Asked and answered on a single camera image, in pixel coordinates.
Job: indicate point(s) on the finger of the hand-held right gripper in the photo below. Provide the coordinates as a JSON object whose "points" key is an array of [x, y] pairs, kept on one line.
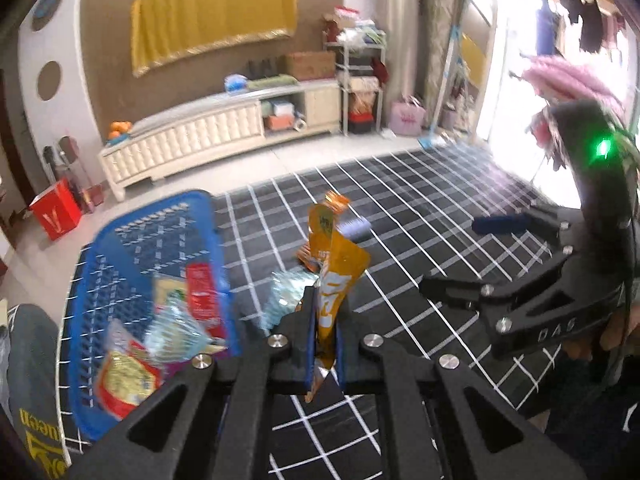
{"points": [[530, 300], [500, 223]]}

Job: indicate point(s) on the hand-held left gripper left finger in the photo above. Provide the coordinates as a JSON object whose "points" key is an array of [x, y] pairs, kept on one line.
{"points": [[300, 340]]}

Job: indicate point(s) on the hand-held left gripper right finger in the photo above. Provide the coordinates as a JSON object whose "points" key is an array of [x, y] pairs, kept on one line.
{"points": [[350, 350]]}

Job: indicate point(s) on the red snack packet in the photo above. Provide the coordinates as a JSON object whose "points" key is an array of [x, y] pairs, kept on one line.
{"points": [[202, 290]]}

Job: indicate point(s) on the clear teal print packet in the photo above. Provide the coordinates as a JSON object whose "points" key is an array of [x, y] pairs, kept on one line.
{"points": [[175, 332]]}

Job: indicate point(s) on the yellow green snack packet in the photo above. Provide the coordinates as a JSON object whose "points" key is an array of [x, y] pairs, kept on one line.
{"points": [[170, 292]]}

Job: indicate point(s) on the chips print snack packet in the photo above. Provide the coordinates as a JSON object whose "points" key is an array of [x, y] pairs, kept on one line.
{"points": [[125, 375]]}

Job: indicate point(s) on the blue plastic basket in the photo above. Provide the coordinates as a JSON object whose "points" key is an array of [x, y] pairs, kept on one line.
{"points": [[150, 225]]}

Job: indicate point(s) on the person's right forearm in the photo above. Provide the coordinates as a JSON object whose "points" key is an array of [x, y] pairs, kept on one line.
{"points": [[600, 410]]}

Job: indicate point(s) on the person's right hand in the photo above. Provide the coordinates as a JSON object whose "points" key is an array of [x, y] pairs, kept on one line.
{"points": [[615, 332]]}

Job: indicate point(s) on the striped clear bread packet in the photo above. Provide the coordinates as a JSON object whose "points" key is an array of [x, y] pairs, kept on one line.
{"points": [[285, 292]]}

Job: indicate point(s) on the blue white mop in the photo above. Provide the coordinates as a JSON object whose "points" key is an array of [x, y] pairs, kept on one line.
{"points": [[429, 141]]}

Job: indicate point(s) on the pink fluffy cloth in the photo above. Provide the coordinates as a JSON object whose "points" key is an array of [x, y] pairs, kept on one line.
{"points": [[570, 77]]}

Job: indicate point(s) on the purple box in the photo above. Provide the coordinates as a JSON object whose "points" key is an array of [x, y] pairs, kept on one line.
{"points": [[356, 229]]}

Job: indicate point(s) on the pink bag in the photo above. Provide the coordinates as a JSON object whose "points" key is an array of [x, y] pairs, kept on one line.
{"points": [[407, 117]]}

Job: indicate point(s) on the black hanging garment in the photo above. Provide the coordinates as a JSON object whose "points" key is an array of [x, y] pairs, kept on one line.
{"points": [[592, 25]]}

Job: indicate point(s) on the blue hanging garment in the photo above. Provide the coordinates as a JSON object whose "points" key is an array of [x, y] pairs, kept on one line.
{"points": [[545, 25]]}

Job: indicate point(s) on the red black box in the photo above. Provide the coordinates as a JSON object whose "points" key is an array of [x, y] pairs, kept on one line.
{"points": [[361, 123]]}

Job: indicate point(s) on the food print box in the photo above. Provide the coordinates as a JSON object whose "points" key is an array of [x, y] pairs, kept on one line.
{"points": [[361, 103]]}

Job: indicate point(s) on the white metal rack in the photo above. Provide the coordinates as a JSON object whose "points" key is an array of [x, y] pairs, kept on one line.
{"points": [[343, 110]]}

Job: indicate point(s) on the dark red cloth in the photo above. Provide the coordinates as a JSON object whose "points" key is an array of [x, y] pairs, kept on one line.
{"points": [[380, 71]]}

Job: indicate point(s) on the beige flat box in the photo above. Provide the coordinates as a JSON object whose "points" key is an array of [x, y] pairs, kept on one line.
{"points": [[365, 84]]}

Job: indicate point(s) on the white tape roll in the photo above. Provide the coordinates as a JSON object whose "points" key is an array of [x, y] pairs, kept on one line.
{"points": [[300, 125]]}

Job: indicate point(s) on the orange box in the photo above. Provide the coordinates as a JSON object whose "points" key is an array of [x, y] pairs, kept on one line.
{"points": [[279, 122]]}

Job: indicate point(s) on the cream tv cabinet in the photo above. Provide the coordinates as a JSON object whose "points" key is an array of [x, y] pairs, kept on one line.
{"points": [[200, 132]]}

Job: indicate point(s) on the cardboard box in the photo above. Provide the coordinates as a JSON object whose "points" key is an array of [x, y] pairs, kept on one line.
{"points": [[310, 65]]}

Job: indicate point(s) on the green folded cloth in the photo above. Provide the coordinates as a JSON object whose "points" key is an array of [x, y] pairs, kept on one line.
{"points": [[272, 81]]}

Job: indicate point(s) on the blue tub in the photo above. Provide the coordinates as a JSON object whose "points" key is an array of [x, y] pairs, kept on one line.
{"points": [[236, 82]]}

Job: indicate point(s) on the grey printed clothing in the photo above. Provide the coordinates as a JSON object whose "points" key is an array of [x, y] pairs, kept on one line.
{"points": [[35, 360]]}

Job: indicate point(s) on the pile of oranges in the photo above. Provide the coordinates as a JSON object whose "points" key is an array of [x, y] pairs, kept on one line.
{"points": [[119, 128]]}

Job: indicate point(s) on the standing mirror white frame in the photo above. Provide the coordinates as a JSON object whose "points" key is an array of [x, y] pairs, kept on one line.
{"points": [[475, 60]]}

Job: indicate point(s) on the yellow wall cloth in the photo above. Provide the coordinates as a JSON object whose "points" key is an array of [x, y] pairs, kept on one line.
{"points": [[210, 15]]}

